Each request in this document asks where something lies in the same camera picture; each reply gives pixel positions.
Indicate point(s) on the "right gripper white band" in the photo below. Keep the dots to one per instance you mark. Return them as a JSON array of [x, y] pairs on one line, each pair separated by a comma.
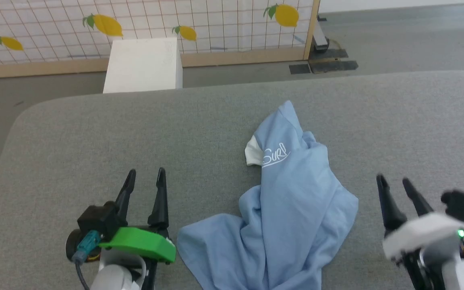
[[421, 231]]

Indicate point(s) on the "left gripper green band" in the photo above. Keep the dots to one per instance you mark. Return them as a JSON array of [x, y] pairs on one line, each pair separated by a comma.
[[139, 241]]

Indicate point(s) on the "light blue Surf t-shirt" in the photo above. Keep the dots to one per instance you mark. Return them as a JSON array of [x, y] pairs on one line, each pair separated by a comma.
[[292, 217]]

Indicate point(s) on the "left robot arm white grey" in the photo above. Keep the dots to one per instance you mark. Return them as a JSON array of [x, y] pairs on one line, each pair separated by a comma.
[[115, 276]]

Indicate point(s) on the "white box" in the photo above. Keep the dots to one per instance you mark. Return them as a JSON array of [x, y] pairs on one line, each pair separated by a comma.
[[143, 66]]

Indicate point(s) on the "large black floor plate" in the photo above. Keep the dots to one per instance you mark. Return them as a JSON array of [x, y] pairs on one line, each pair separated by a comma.
[[330, 62]]

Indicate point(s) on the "small black floor plate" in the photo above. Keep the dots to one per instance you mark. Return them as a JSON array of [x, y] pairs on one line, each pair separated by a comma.
[[299, 69]]

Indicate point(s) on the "grey metal partition support foot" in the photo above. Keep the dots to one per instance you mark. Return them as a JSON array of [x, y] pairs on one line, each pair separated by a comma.
[[320, 38]]

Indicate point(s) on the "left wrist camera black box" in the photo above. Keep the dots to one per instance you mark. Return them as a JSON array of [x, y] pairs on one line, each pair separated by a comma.
[[101, 219]]

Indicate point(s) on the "lemon print partition wooden frame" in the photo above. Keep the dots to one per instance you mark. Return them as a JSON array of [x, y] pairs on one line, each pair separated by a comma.
[[135, 24]]

